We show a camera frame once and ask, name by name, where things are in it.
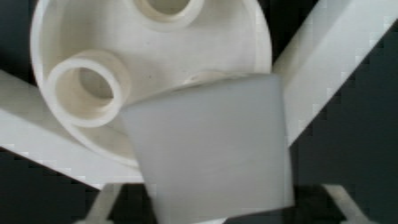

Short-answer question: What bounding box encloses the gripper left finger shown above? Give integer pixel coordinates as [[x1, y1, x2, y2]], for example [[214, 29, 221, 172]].
[[72, 183, 122, 224]]

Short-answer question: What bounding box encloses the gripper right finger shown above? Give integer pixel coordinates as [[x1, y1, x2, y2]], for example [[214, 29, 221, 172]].
[[323, 184, 378, 224]]

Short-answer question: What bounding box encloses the white stool leg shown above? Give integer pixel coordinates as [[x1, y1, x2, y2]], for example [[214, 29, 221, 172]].
[[120, 74, 293, 224]]

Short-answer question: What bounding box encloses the white U-shaped fence wall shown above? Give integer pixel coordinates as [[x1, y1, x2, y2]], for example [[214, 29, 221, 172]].
[[0, 0, 398, 188]]

